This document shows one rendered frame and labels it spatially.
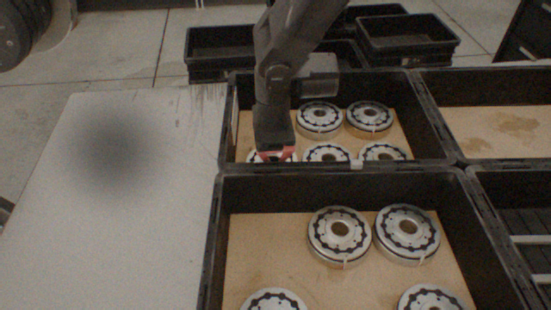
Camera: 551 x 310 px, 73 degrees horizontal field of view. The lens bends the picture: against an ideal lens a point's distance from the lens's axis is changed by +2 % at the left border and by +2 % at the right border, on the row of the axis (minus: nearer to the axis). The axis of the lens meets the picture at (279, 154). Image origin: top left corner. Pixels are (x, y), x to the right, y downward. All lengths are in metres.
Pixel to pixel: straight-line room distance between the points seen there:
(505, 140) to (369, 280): 0.47
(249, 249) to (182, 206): 0.28
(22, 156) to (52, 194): 1.36
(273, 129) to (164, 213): 0.36
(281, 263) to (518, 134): 0.60
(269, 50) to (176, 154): 0.57
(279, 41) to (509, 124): 0.65
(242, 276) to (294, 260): 0.09
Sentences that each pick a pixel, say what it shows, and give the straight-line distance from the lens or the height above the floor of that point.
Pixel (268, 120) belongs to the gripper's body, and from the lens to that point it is 0.59.
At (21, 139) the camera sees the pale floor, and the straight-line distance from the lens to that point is 2.48.
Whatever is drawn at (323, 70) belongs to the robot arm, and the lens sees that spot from 0.55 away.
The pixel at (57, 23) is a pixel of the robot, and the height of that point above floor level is 1.09.
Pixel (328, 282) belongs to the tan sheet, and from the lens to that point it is 0.59.
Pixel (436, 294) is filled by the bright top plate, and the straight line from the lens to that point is 0.59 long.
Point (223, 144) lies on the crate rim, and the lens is 0.64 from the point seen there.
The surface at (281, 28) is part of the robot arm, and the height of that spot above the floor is 1.16.
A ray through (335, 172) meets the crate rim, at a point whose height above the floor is 0.93.
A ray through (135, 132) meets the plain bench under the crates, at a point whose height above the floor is 0.70.
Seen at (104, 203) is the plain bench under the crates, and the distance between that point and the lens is 0.92.
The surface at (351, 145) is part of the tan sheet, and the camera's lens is 0.79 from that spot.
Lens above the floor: 1.36
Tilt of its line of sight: 45 degrees down
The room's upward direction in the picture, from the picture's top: straight up
